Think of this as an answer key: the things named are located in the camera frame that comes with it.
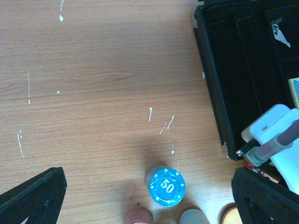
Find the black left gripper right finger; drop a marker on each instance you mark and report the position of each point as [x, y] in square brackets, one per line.
[261, 201]

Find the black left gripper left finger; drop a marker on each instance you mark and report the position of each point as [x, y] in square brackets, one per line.
[35, 201]

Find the blue playing card deck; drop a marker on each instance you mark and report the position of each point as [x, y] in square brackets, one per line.
[294, 89]

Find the black poker set case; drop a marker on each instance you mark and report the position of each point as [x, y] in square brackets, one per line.
[246, 68]

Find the orange dealer button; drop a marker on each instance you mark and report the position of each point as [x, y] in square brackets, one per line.
[230, 215]

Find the white poker chip stack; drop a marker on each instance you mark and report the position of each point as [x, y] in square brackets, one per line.
[193, 216]

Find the blue poker chip stack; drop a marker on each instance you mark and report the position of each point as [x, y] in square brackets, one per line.
[166, 185]

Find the red poker chip stack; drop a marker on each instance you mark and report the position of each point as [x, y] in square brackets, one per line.
[138, 216]

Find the small metal case key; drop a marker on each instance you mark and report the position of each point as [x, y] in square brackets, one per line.
[278, 33]

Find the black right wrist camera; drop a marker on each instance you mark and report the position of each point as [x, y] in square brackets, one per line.
[277, 134]

